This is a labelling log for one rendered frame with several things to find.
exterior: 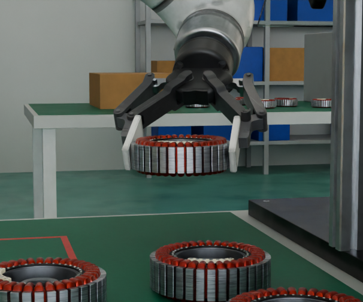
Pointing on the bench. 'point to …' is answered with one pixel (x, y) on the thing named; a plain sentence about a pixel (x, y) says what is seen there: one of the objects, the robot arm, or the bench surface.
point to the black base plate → (316, 233)
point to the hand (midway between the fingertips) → (181, 151)
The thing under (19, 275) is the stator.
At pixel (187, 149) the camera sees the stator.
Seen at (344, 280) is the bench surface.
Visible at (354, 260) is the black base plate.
